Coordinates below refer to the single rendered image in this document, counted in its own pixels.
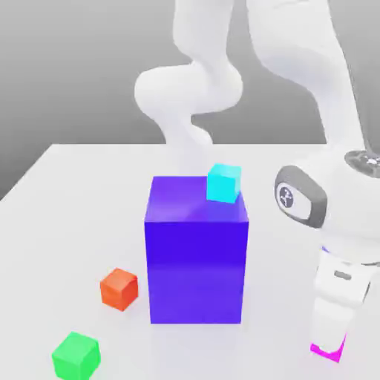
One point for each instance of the small magenta cube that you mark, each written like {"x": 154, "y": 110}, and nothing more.
{"x": 333, "y": 355}

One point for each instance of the small cyan cube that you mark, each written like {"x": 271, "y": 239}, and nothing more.
{"x": 222, "y": 185}

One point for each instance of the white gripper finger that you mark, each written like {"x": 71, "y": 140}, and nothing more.
{"x": 332, "y": 323}

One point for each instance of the small green cube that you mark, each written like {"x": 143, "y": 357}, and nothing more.
{"x": 75, "y": 357}

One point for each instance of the large blue box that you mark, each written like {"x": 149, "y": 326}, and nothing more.
{"x": 194, "y": 267}

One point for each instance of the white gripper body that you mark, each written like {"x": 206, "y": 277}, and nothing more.
{"x": 341, "y": 289}

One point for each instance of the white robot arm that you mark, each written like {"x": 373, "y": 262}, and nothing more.
{"x": 299, "y": 44}

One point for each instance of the small orange cube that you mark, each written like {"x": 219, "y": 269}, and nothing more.
{"x": 118, "y": 291}

